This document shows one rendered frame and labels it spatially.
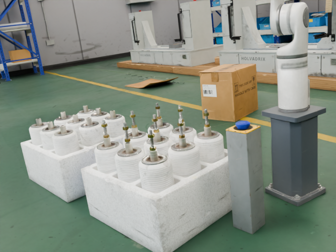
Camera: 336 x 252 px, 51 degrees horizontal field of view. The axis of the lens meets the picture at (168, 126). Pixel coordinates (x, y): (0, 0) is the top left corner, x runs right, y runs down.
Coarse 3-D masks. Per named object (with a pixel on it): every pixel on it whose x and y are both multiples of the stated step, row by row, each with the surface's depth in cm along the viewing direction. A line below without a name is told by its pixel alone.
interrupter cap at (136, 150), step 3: (132, 147) 113; (135, 147) 113; (138, 147) 112; (120, 150) 112; (123, 150) 112; (135, 150) 110; (138, 150) 110; (117, 153) 109; (120, 153) 109; (123, 153) 109; (126, 153) 109; (129, 153) 109; (132, 153) 108; (135, 153) 107; (138, 153) 108; (123, 156) 107; (126, 156) 107
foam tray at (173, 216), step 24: (96, 168) 123; (216, 168) 110; (96, 192) 117; (120, 192) 106; (144, 192) 98; (168, 192) 97; (192, 192) 103; (216, 192) 111; (96, 216) 122; (120, 216) 110; (144, 216) 99; (168, 216) 98; (192, 216) 105; (216, 216) 113; (144, 240) 103; (168, 240) 99
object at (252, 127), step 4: (252, 124) 101; (228, 128) 100; (232, 128) 100; (236, 128) 99; (248, 128) 98; (252, 128) 98; (256, 128) 98; (240, 132) 96; (244, 132) 96; (248, 132) 96
